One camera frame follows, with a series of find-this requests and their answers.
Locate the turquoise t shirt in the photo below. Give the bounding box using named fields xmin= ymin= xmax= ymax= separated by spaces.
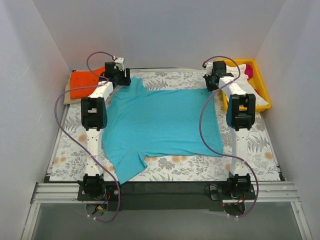
xmin=102 ymin=77 xmax=224 ymax=184

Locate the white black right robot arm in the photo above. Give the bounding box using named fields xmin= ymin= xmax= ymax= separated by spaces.
xmin=202 ymin=60 xmax=256 ymax=203

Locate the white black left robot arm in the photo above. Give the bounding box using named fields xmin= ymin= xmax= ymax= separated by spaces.
xmin=80 ymin=57 xmax=131 ymax=200

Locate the white t shirt in bin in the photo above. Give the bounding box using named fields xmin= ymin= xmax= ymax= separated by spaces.
xmin=218 ymin=64 xmax=269 ymax=106

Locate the orange folded t shirt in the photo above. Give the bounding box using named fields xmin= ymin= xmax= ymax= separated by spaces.
xmin=69 ymin=67 xmax=105 ymax=100

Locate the magenta t shirt in bin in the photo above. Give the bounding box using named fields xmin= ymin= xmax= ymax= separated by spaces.
xmin=244 ymin=63 xmax=260 ymax=96

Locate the yellow plastic bin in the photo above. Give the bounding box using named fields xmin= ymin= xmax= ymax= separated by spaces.
xmin=222 ymin=59 xmax=272 ymax=112

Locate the beige folded t shirt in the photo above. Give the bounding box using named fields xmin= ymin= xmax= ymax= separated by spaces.
xmin=63 ymin=79 xmax=81 ymax=105

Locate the floral patterned table mat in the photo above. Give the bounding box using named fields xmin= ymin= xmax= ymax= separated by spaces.
xmin=47 ymin=69 xmax=281 ymax=182

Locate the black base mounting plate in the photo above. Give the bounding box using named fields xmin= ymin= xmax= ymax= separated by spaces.
xmin=77 ymin=181 xmax=256 ymax=212

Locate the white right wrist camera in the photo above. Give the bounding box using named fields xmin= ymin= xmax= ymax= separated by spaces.
xmin=202 ymin=61 xmax=213 ymax=76

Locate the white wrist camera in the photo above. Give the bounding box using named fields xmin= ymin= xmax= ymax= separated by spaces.
xmin=113 ymin=57 xmax=125 ymax=71
xmin=202 ymin=61 xmax=213 ymax=76

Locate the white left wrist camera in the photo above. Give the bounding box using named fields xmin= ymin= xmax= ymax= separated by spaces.
xmin=113 ymin=57 xmax=125 ymax=71

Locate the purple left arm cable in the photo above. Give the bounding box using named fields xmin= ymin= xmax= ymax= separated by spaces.
xmin=54 ymin=51 xmax=123 ymax=223

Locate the aluminium frame rail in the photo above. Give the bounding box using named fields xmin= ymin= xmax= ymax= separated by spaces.
xmin=31 ymin=181 xmax=300 ymax=203

